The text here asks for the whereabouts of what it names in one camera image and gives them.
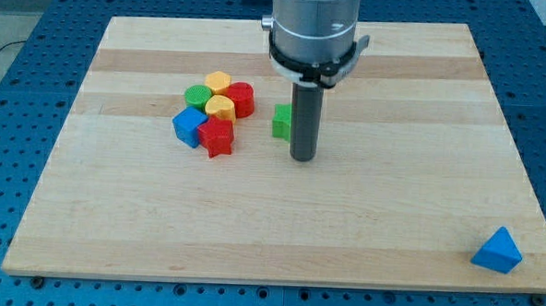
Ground green cylinder block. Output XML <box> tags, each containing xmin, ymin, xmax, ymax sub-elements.
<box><xmin>184</xmin><ymin>84</ymin><xmax>213</xmax><ymax>112</ymax></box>

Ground black cable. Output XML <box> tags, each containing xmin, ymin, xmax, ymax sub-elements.
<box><xmin>0</xmin><ymin>39</ymin><xmax>28</xmax><ymax>59</ymax></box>

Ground blue cube block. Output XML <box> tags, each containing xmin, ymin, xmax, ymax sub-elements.
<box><xmin>172</xmin><ymin>107</ymin><xmax>208</xmax><ymax>147</ymax></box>

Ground green star block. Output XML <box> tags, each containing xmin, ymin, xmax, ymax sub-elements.
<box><xmin>271</xmin><ymin>104</ymin><xmax>291</xmax><ymax>142</ymax></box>

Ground red star block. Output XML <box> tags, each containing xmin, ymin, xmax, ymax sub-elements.
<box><xmin>197</xmin><ymin>116</ymin><xmax>235</xmax><ymax>158</ymax></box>

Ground red cylinder block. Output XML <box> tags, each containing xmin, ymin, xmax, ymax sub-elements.
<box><xmin>227</xmin><ymin>81</ymin><xmax>255</xmax><ymax>119</ymax></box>

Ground yellow heart block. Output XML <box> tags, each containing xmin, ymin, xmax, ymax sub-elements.
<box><xmin>205</xmin><ymin>95</ymin><xmax>237</xmax><ymax>123</ymax></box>

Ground wooden board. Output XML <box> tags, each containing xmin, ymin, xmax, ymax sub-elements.
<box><xmin>2</xmin><ymin>17</ymin><xmax>546</xmax><ymax>293</ymax></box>

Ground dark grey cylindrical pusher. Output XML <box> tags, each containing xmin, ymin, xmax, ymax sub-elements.
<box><xmin>290</xmin><ymin>84</ymin><xmax>324</xmax><ymax>162</ymax></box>

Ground blue triangle block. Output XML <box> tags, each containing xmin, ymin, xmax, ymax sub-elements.
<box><xmin>470</xmin><ymin>227</ymin><xmax>523</xmax><ymax>274</ymax></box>

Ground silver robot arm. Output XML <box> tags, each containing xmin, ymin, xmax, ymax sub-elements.
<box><xmin>261</xmin><ymin>0</ymin><xmax>370</xmax><ymax>162</ymax></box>

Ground yellow hexagon block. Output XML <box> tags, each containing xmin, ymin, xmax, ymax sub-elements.
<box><xmin>204</xmin><ymin>71</ymin><xmax>231</xmax><ymax>96</ymax></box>

